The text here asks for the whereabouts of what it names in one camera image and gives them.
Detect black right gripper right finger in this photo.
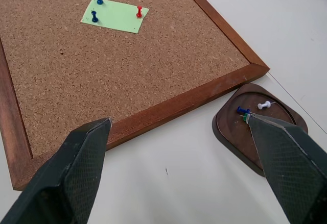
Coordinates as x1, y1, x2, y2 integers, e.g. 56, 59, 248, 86
248, 115, 327, 224

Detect cork board with wooden frame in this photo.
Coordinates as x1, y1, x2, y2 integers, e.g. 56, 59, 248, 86
0, 0, 270, 191

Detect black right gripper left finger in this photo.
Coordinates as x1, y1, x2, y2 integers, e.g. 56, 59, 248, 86
0, 117, 113, 224

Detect dark wooden tray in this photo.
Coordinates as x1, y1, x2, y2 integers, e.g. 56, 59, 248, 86
212, 83, 309, 178

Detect white push pin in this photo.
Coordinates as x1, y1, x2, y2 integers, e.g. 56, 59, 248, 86
257, 101, 276, 110

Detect green paper note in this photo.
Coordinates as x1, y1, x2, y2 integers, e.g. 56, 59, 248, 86
80, 0, 150, 34

